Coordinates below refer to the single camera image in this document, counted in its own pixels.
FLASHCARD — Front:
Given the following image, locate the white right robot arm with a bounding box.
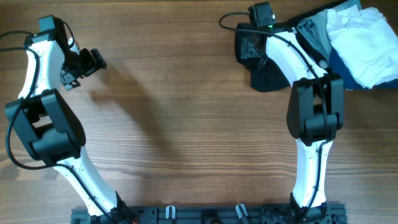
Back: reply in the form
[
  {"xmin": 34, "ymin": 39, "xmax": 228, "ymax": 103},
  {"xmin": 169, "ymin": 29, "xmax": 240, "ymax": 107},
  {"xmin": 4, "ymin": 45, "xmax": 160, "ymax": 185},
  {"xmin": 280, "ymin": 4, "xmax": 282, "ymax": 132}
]
[{"xmin": 234, "ymin": 29, "xmax": 344, "ymax": 223}]

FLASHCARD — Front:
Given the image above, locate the dark blue folded garment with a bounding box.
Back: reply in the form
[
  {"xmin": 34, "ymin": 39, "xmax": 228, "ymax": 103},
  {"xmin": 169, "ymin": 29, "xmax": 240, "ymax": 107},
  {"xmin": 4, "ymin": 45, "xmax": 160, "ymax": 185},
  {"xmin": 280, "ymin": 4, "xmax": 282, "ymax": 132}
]
[{"xmin": 329, "ymin": 48, "xmax": 397, "ymax": 90}]

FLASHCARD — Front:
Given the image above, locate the white folded shirt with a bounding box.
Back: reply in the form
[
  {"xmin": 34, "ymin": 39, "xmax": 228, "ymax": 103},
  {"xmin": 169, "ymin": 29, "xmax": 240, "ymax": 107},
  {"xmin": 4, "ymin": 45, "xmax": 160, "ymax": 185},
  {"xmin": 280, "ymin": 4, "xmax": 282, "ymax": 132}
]
[{"xmin": 326, "ymin": 5, "xmax": 397, "ymax": 88}]

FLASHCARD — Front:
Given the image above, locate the black polo shirt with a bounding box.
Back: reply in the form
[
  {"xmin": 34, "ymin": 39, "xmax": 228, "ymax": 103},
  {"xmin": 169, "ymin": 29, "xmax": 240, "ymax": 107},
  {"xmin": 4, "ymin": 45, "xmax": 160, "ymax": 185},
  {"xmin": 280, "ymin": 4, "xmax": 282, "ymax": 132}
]
[{"xmin": 234, "ymin": 22, "xmax": 295, "ymax": 93}]

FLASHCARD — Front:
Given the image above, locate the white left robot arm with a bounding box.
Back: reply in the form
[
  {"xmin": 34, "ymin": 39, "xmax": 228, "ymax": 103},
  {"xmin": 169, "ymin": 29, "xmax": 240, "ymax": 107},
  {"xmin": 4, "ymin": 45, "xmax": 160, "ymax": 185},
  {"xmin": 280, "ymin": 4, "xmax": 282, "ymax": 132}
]
[{"xmin": 5, "ymin": 30, "xmax": 132, "ymax": 223}]

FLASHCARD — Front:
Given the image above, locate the black folded garment in pile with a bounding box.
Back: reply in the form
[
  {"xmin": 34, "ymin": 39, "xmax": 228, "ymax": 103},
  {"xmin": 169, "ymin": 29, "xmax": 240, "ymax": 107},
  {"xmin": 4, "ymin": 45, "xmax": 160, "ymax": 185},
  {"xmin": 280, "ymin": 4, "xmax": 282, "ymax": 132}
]
[{"xmin": 289, "ymin": 1, "xmax": 356, "ymax": 63}]

